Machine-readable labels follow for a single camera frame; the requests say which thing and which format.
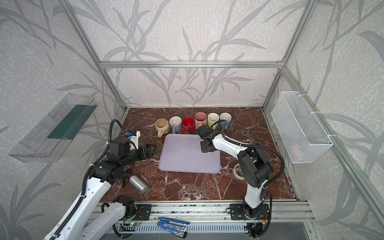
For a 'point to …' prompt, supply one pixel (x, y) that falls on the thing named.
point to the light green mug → (212, 118)
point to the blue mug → (227, 117)
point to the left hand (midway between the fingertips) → (153, 143)
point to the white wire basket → (305, 140)
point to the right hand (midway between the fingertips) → (208, 143)
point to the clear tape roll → (234, 170)
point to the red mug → (188, 122)
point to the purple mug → (175, 122)
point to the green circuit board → (134, 224)
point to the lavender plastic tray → (180, 152)
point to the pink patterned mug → (200, 119)
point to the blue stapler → (177, 228)
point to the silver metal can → (141, 187)
